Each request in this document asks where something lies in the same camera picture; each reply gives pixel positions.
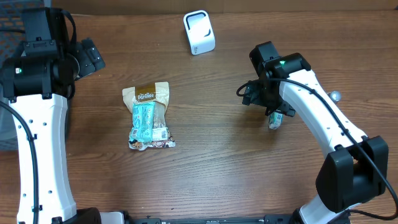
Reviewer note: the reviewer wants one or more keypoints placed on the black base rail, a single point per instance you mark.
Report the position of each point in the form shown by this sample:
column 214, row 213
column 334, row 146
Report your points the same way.
column 120, row 217

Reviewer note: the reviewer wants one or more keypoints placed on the green white yogurt cup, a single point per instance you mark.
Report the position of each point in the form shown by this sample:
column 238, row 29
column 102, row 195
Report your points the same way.
column 335, row 96

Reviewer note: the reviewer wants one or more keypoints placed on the teal snack packet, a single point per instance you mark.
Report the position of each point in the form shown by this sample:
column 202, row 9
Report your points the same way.
column 142, row 122

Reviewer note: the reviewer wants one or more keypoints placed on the brown white snack bag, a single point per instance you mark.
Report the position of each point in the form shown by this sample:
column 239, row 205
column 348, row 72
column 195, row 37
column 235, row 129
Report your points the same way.
column 159, row 93

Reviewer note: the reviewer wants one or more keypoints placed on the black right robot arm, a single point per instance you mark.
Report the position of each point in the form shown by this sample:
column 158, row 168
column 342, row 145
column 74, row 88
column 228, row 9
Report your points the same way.
column 355, row 166

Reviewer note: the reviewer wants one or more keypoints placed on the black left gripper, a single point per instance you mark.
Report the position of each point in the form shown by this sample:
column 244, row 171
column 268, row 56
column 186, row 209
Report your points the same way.
column 90, row 55

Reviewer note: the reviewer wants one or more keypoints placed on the small teal white carton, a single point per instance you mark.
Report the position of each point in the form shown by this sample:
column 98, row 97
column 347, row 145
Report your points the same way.
column 275, row 120

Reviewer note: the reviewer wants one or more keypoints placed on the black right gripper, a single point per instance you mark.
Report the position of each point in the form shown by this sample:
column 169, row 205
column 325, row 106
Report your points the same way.
column 255, row 98

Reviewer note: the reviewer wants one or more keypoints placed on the white barcode scanner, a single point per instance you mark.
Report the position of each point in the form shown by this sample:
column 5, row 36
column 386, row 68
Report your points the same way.
column 199, row 32

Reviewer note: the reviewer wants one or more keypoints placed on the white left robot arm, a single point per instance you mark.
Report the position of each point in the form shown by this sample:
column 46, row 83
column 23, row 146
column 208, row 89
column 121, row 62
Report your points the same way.
column 46, row 196

